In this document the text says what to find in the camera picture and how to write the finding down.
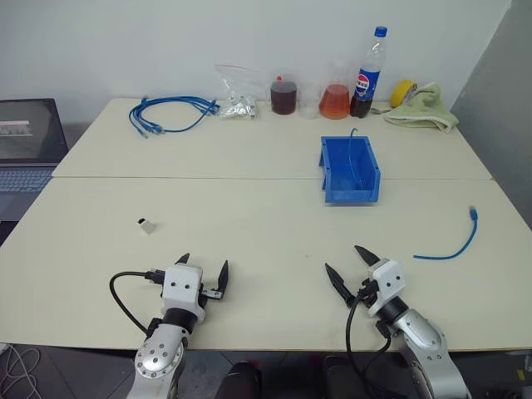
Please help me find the flask of orange liquid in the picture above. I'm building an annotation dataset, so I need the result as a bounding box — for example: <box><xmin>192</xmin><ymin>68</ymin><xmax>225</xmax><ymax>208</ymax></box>
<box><xmin>318</xmin><ymin>59</ymin><xmax>352</xmax><ymax>120</ymax></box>

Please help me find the clear zip bag of connectors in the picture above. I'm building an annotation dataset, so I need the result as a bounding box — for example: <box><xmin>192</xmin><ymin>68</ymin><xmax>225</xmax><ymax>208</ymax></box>
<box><xmin>213</xmin><ymin>63</ymin><xmax>261</xmax><ymax>122</ymax></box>

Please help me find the grey laptop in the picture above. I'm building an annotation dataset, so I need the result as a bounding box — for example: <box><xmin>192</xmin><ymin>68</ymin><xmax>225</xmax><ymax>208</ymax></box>
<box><xmin>0</xmin><ymin>97</ymin><xmax>69</xmax><ymax>224</ymax></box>

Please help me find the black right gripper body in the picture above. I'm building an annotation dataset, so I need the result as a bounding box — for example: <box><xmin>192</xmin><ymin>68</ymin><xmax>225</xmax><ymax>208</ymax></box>
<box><xmin>351</xmin><ymin>277</ymin><xmax>379</xmax><ymax>309</ymax></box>

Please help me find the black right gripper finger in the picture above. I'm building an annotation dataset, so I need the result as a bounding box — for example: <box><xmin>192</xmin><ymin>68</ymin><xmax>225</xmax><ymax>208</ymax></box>
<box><xmin>353</xmin><ymin>244</ymin><xmax>381</xmax><ymax>268</ymax></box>
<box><xmin>324</xmin><ymin>262</ymin><xmax>356</xmax><ymax>308</ymax></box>

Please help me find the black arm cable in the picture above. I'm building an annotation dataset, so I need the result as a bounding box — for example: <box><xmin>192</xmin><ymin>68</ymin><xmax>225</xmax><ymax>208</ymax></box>
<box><xmin>109</xmin><ymin>268</ymin><xmax>167</xmax><ymax>338</ymax></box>
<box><xmin>345</xmin><ymin>286</ymin><xmax>394</xmax><ymax>392</ymax></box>

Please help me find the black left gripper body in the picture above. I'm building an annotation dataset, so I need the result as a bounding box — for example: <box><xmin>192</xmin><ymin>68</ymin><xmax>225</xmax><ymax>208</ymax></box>
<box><xmin>200</xmin><ymin>282</ymin><xmax>224</xmax><ymax>302</ymax></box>

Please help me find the thin grey wire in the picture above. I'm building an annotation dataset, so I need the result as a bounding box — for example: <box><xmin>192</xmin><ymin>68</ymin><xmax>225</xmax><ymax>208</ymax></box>
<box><xmin>347</xmin><ymin>127</ymin><xmax>369</xmax><ymax>190</ymax></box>

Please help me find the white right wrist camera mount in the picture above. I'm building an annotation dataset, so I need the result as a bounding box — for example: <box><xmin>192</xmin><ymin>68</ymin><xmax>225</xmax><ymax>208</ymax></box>
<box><xmin>367</xmin><ymin>259</ymin><xmax>406</xmax><ymax>317</ymax></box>

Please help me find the light green towel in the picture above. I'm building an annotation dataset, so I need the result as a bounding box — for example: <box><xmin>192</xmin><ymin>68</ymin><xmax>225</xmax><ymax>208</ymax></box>
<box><xmin>383</xmin><ymin>82</ymin><xmax>460</xmax><ymax>135</ymax></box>

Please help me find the Pepsi cola bottle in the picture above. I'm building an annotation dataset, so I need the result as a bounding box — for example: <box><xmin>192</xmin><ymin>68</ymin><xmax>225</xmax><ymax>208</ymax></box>
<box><xmin>349</xmin><ymin>25</ymin><xmax>390</xmax><ymax>119</ymax></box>

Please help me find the dark rounded shape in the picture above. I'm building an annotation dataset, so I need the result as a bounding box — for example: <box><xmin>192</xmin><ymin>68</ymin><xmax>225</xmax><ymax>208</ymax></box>
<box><xmin>215</xmin><ymin>360</ymin><xmax>264</xmax><ymax>399</ymax></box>

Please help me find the clear plastic cup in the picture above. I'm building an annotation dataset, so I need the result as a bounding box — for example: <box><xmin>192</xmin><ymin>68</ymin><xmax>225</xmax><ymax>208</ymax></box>
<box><xmin>298</xmin><ymin>81</ymin><xmax>323</xmax><ymax>121</ymax></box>

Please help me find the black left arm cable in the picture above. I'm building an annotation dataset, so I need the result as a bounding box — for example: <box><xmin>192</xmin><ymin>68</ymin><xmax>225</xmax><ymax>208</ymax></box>
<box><xmin>109</xmin><ymin>268</ymin><xmax>167</xmax><ymax>338</ymax></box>

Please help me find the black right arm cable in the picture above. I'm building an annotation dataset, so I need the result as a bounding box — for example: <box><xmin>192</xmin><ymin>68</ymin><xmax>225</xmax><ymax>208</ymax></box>
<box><xmin>345</xmin><ymin>286</ymin><xmax>394</xmax><ymax>392</ymax></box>

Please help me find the blue plastic storage bin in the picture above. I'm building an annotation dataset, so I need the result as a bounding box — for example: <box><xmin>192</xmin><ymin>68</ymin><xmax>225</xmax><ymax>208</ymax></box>
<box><xmin>318</xmin><ymin>135</ymin><xmax>382</xmax><ymax>206</ymax></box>

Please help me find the short blue cable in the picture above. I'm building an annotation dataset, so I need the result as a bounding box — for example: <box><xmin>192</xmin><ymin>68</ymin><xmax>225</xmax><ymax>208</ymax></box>
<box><xmin>412</xmin><ymin>204</ymin><xmax>480</xmax><ymax>262</ymax></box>

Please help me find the yellow tape roll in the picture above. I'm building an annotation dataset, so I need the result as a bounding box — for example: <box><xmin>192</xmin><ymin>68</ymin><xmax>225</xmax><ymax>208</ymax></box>
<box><xmin>390</xmin><ymin>79</ymin><xmax>418</xmax><ymax>109</ymax></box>

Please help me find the jar of dark red liquid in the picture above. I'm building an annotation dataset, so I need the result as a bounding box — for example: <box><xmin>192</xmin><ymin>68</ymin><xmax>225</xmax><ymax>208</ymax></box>
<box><xmin>269</xmin><ymin>73</ymin><xmax>300</xmax><ymax>116</ymax></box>

